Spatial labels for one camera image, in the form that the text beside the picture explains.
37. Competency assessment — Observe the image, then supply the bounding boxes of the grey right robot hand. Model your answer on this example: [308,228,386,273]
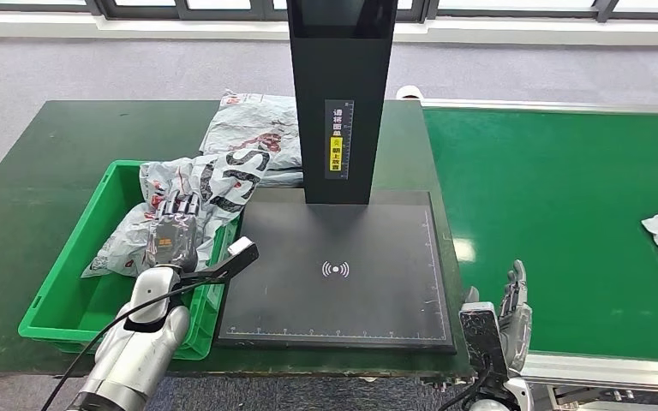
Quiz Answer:
[464,259,534,376]

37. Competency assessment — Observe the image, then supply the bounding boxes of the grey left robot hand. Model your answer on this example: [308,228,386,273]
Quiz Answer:
[145,191,202,274]

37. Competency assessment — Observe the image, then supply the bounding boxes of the white parcel bag black letters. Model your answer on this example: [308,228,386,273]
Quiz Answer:
[81,147,274,280]

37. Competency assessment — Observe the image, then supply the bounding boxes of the green conveyor belt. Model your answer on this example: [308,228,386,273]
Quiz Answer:
[422,107,658,365]

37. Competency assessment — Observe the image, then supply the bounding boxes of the dark grey parcel bag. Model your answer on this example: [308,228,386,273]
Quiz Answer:
[257,169,306,189]

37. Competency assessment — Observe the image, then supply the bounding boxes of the grey parcel bag red print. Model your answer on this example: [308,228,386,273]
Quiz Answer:
[199,88,303,172]

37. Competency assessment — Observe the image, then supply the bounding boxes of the green plastic crate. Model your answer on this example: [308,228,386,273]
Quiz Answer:
[17,159,242,362]

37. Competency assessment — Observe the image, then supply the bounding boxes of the dark green table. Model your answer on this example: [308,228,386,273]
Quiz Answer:
[0,99,476,379]

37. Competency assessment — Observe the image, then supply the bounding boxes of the ruler label with yellow patch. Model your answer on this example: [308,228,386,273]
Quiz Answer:
[323,98,356,182]

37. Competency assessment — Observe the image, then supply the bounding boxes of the black scanner column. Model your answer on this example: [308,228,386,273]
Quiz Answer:
[285,0,400,206]

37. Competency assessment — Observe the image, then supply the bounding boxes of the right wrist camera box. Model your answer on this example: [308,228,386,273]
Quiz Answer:
[458,301,510,379]

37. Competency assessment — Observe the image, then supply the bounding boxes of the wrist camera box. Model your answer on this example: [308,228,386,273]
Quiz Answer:
[458,301,510,379]
[180,236,260,285]

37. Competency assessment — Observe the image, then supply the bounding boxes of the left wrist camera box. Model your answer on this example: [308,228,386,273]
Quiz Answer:
[180,236,260,285]

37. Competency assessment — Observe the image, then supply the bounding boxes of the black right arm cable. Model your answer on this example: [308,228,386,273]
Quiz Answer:
[436,368,493,411]

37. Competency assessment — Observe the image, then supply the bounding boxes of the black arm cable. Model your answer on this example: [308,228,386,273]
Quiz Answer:
[39,279,206,411]
[436,368,493,411]

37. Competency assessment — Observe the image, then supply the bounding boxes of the aluminium conveyor frame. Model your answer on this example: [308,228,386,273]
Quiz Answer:
[395,85,658,411]

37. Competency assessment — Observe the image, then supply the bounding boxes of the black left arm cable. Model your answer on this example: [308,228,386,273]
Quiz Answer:
[39,279,206,411]

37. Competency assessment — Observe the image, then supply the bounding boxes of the dark scanner base plate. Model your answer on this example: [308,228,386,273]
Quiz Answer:
[212,189,458,354]

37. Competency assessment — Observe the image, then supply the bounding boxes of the dark window frame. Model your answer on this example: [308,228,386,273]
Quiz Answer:
[0,0,658,24]

